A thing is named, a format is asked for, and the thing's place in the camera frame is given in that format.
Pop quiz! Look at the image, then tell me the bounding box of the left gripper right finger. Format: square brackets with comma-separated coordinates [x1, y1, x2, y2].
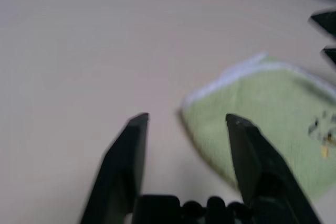
[225, 113, 323, 224]

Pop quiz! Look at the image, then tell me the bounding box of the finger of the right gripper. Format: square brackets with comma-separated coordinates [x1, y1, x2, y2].
[321, 46, 336, 67]
[309, 10, 336, 36]

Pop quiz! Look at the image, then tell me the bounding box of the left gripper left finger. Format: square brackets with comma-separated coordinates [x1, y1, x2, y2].
[80, 112, 150, 224]

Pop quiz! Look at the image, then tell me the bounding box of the green towel with white trim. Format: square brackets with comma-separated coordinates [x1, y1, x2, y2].
[180, 51, 336, 201]

